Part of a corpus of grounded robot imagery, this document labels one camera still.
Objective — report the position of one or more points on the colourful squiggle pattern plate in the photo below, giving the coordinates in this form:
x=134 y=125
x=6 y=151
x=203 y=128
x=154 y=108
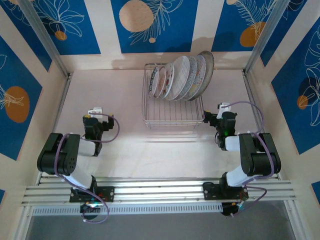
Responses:
x=199 y=80

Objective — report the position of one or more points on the blue speckled plate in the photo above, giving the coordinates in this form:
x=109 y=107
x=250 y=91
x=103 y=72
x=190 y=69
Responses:
x=192 y=75

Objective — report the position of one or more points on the large grid line plate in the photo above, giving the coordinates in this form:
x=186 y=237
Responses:
x=181 y=75

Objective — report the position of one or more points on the large grey plate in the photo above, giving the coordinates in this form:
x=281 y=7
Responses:
x=210 y=67

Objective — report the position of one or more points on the watermelon print plate teal rim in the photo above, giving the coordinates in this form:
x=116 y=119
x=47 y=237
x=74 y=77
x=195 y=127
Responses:
x=170 y=77

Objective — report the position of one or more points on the small plate dark lettered rim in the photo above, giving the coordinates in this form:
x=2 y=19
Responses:
x=150 y=85

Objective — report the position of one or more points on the small white printed plate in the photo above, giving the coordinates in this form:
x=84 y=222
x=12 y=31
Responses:
x=160 y=83

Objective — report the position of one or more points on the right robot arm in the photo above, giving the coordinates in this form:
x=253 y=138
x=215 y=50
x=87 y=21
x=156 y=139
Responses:
x=260 y=155

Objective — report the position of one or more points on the black controller box with LED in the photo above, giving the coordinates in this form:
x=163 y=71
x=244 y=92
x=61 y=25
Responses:
x=87 y=210
x=227 y=210

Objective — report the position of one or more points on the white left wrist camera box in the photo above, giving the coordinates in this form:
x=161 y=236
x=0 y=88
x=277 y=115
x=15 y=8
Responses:
x=96 y=110

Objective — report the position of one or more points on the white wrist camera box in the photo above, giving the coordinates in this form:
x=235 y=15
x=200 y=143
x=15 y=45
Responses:
x=96 y=110
x=225 y=106

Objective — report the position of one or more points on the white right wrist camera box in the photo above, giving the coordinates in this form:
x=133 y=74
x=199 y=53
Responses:
x=225 y=106

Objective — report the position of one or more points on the wide aluminium base rail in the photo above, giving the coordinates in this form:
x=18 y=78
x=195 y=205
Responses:
x=160 y=192

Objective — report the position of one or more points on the aluminium frame post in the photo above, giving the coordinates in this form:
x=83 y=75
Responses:
x=265 y=37
x=47 y=37

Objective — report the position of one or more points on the aluminium lower frame rail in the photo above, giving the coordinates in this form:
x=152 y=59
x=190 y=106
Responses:
x=23 y=225
x=293 y=225

